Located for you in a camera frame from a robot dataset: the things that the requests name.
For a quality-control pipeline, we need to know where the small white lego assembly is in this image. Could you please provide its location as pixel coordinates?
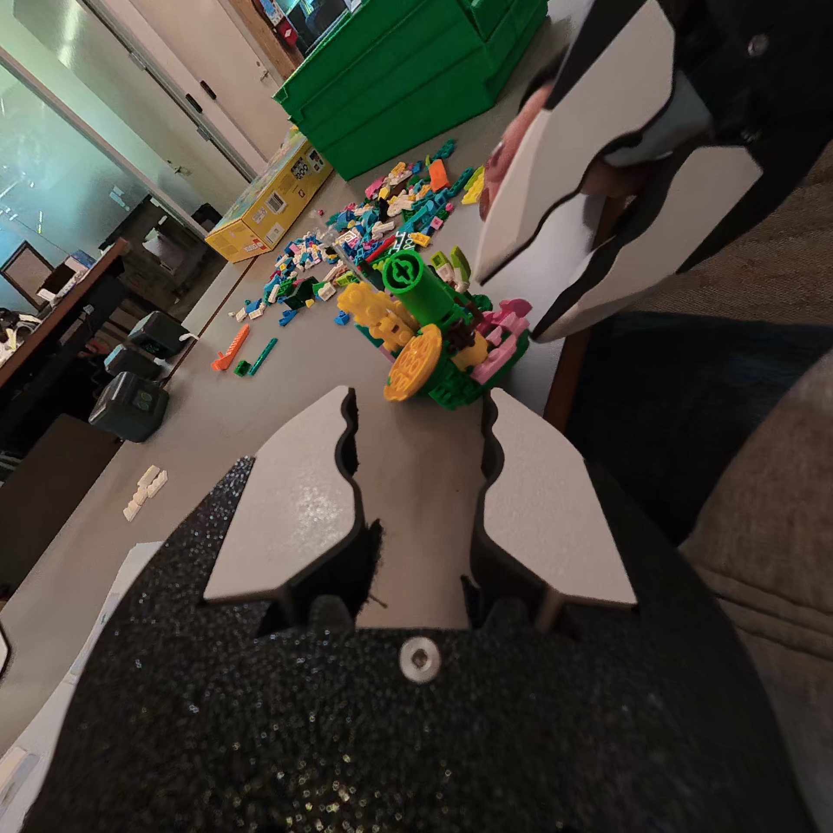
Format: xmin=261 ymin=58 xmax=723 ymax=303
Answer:
xmin=122 ymin=465 xmax=169 ymax=522

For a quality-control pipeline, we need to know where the green lego flower garden model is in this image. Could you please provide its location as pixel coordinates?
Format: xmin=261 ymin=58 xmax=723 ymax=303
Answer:
xmin=337 ymin=246 xmax=533 ymax=411

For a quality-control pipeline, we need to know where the pile of loose lego bricks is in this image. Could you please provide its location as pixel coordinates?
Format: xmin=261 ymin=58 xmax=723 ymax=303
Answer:
xmin=228 ymin=138 xmax=490 ymax=328

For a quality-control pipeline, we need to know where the yellow lego set box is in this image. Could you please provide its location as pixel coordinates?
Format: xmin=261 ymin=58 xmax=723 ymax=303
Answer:
xmin=205 ymin=127 xmax=334 ymax=264

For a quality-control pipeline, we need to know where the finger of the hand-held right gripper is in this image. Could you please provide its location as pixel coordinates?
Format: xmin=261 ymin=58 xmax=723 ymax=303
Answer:
xmin=477 ymin=0 xmax=714 ymax=286
xmin=530 ymin=147 xmax=764 ymax=344

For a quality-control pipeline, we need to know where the orange lego brick separator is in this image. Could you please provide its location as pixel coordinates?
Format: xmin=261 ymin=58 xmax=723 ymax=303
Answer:
xmin=211 ymin=323 xmax=251 ymax=372

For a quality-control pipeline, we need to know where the dark wooden desk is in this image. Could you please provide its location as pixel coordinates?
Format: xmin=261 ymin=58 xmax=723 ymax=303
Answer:
xmin=0 ymin=237 xmax=131 ymax=398

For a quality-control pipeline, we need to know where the white door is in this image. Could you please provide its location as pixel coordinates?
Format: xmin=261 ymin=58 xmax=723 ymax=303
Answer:
xmin=78 ymin=0 xmax=291 ymax=184

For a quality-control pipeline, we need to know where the dark framed board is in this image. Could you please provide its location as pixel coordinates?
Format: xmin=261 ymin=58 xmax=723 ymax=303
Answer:
xmin=0 ymin=241 xmax=57 ymax=308

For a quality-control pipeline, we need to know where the green plastic storage bin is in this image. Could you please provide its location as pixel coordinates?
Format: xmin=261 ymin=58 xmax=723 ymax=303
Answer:
xmin=273 ymin=0 xmax=551 ymax=182

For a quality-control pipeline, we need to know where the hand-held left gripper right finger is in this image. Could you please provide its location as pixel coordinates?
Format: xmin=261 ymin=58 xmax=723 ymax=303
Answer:
xmin=469 ymin=388 xmax=639 ymax=633

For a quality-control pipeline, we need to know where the person's beige clothing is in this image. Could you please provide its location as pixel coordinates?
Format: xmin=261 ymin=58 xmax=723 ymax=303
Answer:
xmin=680 ymin=351 xmax=833 ymax=833

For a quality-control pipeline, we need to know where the person's right hand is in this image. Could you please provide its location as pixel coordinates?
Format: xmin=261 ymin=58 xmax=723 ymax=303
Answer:
xmin=480 ymin=83 xmax=555 ymax=223

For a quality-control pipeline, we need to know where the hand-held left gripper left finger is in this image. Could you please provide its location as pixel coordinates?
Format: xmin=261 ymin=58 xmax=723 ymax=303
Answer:
xmin=203 ymin=385 xmax=385 ymax=636

